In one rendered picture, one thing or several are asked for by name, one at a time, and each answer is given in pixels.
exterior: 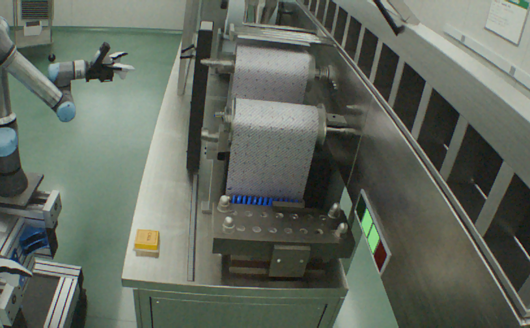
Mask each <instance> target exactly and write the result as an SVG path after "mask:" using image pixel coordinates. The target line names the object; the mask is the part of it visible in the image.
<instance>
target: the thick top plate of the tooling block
mask: <svg viewBox="0 0 530 328"><path fill-rule="evenodd" d="M217 207H218V202H213V209H212V254H231V255H243V256H272V252H273V246H274V244H283V245H310V248H311V251H310V255H309V258H350V257H351V255H352V252H353V250H354V247H355V245H356V242H355V239H354V237H353V234H352V231H351V229H350V225H349V223H348V220H347V218H346V214H345V212H344V210H340V214H339V215H340V216H339V218H337V219H333V218H331V217H329V215H328V212H329V210H330V209H322V208H305V209H304V212H284V211H273V210H272V206H263V205H252V204H233V203H230V211H229V212H227V213H223V212H220V211H218V209H217ZM226 217H232V218H233V220H234V224H235V226H234V229H235V231H234V233H233V234H224V233H222V231H221V228H222V224H223V223H224V220H225V218H226ZM343 222H344V223H346V224H347V226H348V228H347V230H348V231H347V233H346V238H345V239H338V238H336V237H335V235H334V233H335V232H336V230H337V228H338V226H339V225H340V223H343Z"/></svg>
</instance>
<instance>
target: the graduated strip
mask: <svg viewBox="0 0 530 328"><path fill-rule="evenodd" d="M198 189H199V174H194V175H193V185H192V194H191V214H190V225H189V249H188V277H187V281H193V282H195V252H196V233H197V203H198Z"/></svg>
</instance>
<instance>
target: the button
mask: <svg viewBox="0 0 530 328"><path fill-rule="evenodd" d="M158 240H159V231H158V230H147V229H139V228H138V229H137V232H136V236H135V242H134V246H135V249H145V250H153V251H157V250H158Z"/></svg>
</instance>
